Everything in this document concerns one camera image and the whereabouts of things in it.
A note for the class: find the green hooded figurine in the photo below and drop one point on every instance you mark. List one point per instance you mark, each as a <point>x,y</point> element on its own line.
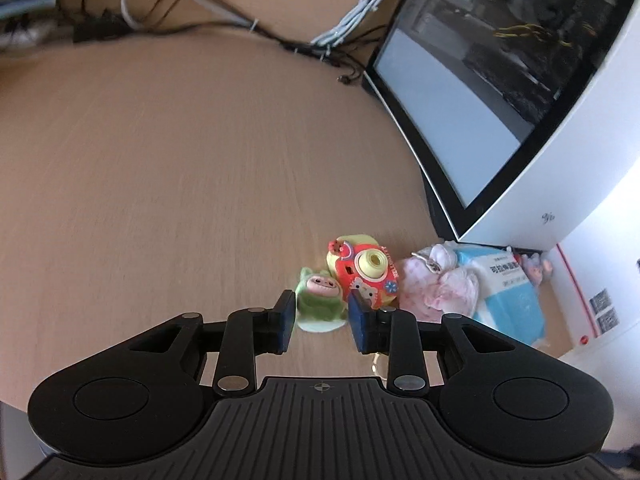
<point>320,300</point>

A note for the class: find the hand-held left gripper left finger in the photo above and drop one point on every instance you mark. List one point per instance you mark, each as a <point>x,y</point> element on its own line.
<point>287,322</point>

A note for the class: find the grey bunny figurine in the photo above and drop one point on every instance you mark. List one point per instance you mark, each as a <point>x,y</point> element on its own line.
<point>526,260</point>

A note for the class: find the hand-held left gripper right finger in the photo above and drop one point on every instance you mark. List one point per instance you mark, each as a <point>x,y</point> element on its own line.
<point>356,325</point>

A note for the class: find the blue tissue packet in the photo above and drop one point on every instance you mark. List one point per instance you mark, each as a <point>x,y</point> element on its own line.
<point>510,300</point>

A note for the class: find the pink cow figurine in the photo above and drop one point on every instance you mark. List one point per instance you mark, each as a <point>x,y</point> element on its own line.
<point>544,267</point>

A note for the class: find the black power adapter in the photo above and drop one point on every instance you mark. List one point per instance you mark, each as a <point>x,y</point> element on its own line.
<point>100,30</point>

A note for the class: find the white red-striped cardboard box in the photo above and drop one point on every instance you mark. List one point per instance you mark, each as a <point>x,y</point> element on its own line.
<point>600,280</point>

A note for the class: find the yellow toy camera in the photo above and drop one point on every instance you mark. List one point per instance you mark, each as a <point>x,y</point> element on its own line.
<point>367,262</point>

